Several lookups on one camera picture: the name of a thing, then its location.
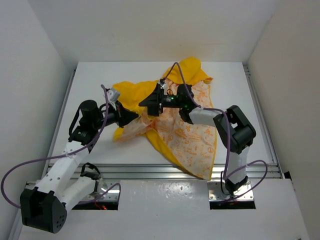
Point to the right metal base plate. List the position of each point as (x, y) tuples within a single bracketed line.
[(215, 194)]

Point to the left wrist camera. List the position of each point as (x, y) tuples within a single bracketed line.
[(112, 95)]

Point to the aluminium rail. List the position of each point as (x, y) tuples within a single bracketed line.
[(16, 228), (262, 123), (171, 172)]

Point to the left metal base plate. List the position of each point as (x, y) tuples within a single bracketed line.
[(106, 191)]

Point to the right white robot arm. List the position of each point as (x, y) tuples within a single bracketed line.
[(233, 127)]

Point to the aluminium rail front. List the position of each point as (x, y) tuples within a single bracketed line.
[(171, 172)]

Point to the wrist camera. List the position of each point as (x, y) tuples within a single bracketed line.
[(112, 95), (163, 84)]

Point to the yellow jacket with patterned lining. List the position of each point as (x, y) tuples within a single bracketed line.
[(190, 146)]

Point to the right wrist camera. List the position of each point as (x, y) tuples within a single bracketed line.
[(163, 84)]

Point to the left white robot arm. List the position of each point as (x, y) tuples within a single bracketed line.
[(46, 206)]

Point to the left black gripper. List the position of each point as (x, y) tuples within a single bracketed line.
[(123, 116)]

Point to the metal base plate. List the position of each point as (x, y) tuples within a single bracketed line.
[(106, 191), (215, 194)]

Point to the aluminium rail left side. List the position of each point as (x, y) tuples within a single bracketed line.
[(16, 228)]

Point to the aluminium rail right side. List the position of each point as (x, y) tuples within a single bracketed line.
[(262, 123)]

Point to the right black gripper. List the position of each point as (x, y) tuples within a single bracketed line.
[(154, 101)]

